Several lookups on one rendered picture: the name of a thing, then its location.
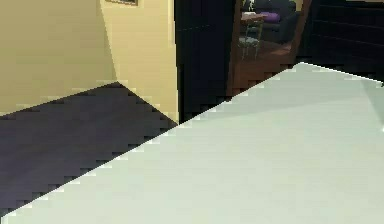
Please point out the pale green table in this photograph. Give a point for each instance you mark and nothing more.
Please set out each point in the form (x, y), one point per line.
(233, 160)

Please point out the brown side table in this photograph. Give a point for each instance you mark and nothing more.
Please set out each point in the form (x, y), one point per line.
(250, 17)

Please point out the purple cushion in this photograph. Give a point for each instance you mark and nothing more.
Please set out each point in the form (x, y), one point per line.
(270, 16)

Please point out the dark sofa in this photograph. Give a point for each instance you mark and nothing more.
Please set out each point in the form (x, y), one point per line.
(281, 23)

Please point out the framed wall picture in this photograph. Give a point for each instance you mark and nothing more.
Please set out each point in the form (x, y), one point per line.
(123, 1)

